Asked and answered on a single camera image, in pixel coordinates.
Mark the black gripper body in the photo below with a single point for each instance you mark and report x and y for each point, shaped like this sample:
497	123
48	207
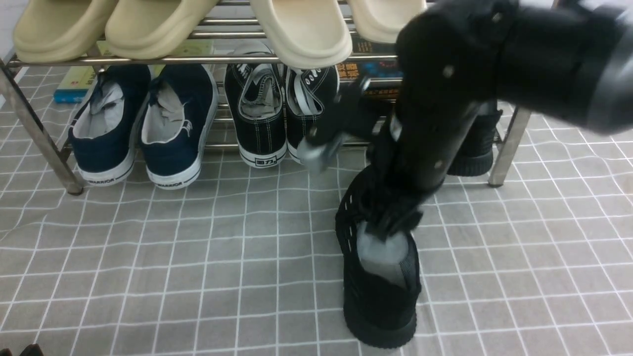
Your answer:
389	200

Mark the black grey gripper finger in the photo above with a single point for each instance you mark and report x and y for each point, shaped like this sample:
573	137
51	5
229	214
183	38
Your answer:
350	114

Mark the black knit sneaker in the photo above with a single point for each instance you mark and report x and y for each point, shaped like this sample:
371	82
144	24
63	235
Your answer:
381	278
475	156

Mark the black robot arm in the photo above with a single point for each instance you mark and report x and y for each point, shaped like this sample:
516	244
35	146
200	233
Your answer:
570	63

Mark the stainless steel shoe rack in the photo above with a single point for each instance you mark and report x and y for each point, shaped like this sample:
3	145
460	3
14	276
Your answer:
507	140

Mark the black book orange text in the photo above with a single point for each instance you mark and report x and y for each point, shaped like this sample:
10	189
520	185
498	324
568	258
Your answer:
368	69

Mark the black canvas sneaker right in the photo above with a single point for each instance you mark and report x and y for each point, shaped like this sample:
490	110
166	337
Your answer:
306	94

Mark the black canvas sneaker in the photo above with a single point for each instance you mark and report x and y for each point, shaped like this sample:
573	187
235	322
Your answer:
254	96
306	94

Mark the cream slipper centre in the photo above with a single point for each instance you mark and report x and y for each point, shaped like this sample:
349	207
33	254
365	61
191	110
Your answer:
305	34

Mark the cream slipper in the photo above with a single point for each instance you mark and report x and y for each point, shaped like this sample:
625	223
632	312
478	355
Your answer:
380	21
305	34

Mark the cream slipper right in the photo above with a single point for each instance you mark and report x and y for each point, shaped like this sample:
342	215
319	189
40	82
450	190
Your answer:
380	21

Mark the black canvas sneaker left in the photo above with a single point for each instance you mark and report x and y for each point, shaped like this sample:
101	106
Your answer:
254	96

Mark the navy canvas shoe right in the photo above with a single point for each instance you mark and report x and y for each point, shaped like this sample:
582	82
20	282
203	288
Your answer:
182	103

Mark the navy canvas shoe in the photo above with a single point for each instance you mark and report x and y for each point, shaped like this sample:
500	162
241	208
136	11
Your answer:
182	103
103	134

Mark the grey checked floor cloth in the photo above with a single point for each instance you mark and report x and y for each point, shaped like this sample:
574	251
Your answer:
245	262

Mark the tan slipper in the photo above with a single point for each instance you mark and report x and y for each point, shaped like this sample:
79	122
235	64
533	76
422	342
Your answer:
150	29
60	30

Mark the navy canvas shoe left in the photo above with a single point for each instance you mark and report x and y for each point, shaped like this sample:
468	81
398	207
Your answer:
103	134

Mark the green yellow book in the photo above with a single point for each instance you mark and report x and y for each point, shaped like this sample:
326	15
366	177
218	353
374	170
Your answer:
79	80

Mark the tan slipper far left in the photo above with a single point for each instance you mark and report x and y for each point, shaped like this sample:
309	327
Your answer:
60	30

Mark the dark object bottom left corner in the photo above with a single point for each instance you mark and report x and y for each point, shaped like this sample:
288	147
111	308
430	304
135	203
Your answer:
30	350

